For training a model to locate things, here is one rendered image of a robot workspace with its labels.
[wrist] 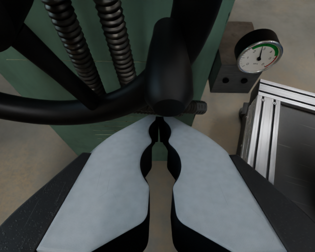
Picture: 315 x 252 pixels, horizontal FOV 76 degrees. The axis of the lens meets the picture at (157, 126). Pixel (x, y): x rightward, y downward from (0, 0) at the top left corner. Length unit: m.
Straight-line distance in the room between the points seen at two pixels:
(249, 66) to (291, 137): 0.57
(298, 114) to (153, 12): 0.75
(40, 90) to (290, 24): 1.62
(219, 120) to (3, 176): 1.01
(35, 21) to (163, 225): 0.75
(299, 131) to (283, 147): 0.10
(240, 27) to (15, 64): 0.45
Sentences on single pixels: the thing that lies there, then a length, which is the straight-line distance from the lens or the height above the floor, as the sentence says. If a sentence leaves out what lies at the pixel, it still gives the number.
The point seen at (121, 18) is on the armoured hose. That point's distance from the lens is 0.22.
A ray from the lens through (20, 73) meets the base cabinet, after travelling 0.52.
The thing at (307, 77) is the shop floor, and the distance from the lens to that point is 1.47.
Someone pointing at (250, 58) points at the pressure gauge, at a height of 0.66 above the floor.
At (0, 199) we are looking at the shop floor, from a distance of 1.08.
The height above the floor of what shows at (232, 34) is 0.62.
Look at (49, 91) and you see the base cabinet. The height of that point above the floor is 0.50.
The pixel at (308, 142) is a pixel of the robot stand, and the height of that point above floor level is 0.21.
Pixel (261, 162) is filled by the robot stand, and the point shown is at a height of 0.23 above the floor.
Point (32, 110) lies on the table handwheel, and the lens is 0.25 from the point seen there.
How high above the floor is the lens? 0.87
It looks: 61 degrees down
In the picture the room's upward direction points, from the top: 2 degrees clockwise
